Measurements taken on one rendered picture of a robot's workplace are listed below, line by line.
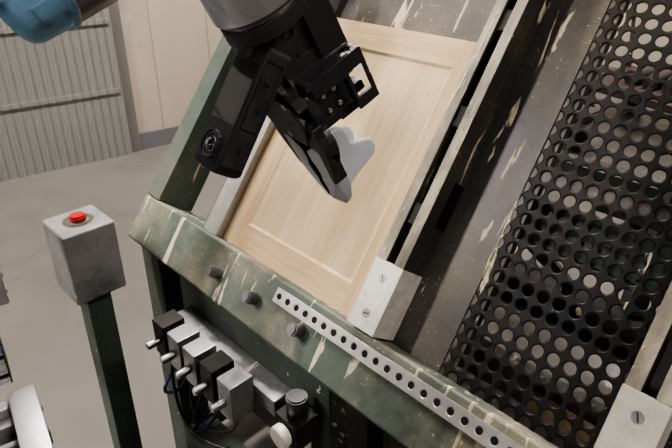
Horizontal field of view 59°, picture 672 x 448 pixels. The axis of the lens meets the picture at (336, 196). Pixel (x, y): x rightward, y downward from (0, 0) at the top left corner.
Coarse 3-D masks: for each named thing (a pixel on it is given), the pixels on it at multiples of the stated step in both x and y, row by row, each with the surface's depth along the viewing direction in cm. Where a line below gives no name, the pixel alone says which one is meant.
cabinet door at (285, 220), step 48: (384, 48) 123; (432, 48) 115; (384, 96) 119; (432, 96) 112; (384, 144) 116; (288, 192) 127; (384, 192) 112; (240, 240) 131; (288, 240) 123; (336, 240) 116; (384, 240) 109; (336, 288) 112
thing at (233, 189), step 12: (336, 0) 136; (264, 132) 134; (264, 144) 135; (252, 156) 134; (252, 168) 134; (228, 180) 136; (240, 180) 134; (228, 192) 135; (240, 192) 134; (216, 204) 136; (228, 204) 134; (216, 216) 135; (228, 216) 134; (204, 228) 136; (216, 228) 134
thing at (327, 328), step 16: (288, 304) 113; (304, 304) 111; (304, 320) 110; (320, 320) 108; (336, 336) 105; (352, 336) 103; (352, 352) 102; (368, 352) 100; (384, 368) 97; (400, 368) 96; (400, 384) 95; (416, 384) 93; (432, 400) 91; (448, 400) 90; (448, 416) 89; (464, 416) 87; (464, 432) 87; (480, 432) 85; (496, 432) 84
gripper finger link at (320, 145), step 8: (304, 112) 50; (304, 120) 50; (312, 128) 50; (320, 128) 49; (312, 136) 50; (320, 136) 50; (328, 136) 50; (312, 144) 51; (320, 144) 50; (328, 144) 50; (336, 144) 51; (320, 152) 51; (328, 152) 50; (336, 152) 51; (328, 160) 51; (336, 160) 52; (328, 168) 52; (336, 168) 52; (336, 176) 53; (344, 176) 54
